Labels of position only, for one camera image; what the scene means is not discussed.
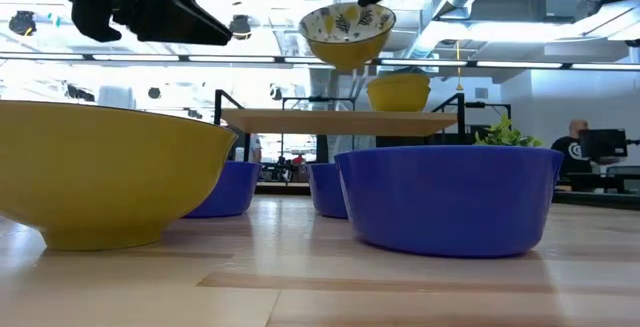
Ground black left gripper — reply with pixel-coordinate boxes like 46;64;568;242
70;0;234;47

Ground yellow bowls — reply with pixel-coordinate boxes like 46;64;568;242
367;85;431;113

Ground blue plastic bowl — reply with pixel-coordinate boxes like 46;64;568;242
333;145;565;259
182;160;262;219
305;162;350;220

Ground black pendant lamp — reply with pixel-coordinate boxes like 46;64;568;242
228;14;253;42
8;10;38;37

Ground yellow hanging pendant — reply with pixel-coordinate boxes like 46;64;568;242
453;40;465;92

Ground wooden shelf with black legs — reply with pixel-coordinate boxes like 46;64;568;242
213;89;512;164

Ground person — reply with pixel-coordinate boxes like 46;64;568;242
549;118;597;178
248;133;263;163

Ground green potted plant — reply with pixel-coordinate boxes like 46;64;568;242
474;114;545;148

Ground black computer monitor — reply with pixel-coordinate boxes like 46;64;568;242
578;128;629;159

